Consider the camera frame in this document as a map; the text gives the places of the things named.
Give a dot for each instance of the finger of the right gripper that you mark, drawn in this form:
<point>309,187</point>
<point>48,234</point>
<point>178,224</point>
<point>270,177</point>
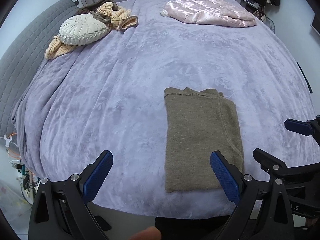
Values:
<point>270,164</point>
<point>303,128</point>

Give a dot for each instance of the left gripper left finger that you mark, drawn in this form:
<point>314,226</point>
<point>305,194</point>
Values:
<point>80,189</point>

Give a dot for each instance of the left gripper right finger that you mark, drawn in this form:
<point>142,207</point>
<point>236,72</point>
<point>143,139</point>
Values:
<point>243,193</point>

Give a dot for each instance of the olive knit sweater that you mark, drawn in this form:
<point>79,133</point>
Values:
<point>199,123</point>

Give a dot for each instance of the person's left hand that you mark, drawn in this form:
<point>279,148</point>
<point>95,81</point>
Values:
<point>150,233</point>

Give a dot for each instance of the lavender plush bedspread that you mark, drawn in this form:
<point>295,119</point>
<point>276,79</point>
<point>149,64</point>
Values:
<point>109,95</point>

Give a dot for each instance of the brown patterned bag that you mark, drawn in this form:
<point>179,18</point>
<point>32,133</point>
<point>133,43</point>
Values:
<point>260,13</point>

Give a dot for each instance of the grey quilted headboard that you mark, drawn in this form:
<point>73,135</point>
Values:
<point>23,57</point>

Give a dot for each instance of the beige chunky knit blanket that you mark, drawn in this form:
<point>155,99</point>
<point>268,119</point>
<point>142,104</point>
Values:
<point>56,48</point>

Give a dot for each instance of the round white pleated cushion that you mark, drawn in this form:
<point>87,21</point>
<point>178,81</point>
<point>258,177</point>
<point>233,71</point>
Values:
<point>80,30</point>

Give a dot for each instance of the pink satin puffer jacket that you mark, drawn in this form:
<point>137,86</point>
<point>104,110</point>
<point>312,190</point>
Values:
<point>228,13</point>

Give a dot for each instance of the brown fleece garment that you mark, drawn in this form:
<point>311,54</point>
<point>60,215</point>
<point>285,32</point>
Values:
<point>111,14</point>

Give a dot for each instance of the wall mounted monitor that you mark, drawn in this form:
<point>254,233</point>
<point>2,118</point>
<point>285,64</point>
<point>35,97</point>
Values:
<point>316,24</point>

